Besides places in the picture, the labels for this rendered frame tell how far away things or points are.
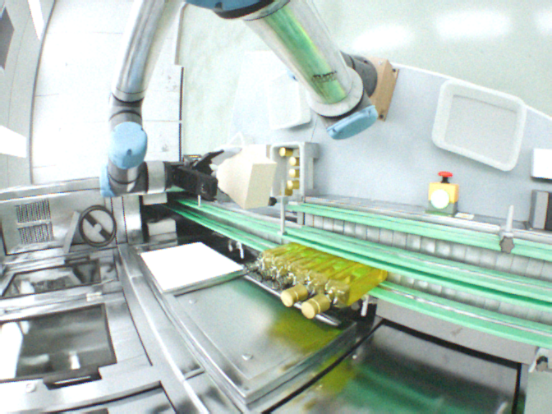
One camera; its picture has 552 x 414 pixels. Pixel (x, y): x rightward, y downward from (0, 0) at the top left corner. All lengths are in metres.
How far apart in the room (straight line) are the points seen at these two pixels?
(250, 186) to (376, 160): 0.40
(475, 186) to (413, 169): 0.19
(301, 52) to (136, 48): 0.26
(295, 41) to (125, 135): 0.31
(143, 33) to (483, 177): 0.77
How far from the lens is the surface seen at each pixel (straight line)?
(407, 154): 0.75
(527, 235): 0.60
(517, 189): 0.71
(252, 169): 0.59
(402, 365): 0.62
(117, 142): 0.46
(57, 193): 1.44
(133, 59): 0.46
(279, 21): 0.30
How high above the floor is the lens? 1.46
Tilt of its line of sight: 40 degrees down
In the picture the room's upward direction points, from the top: 99 degrees counter-clockwise
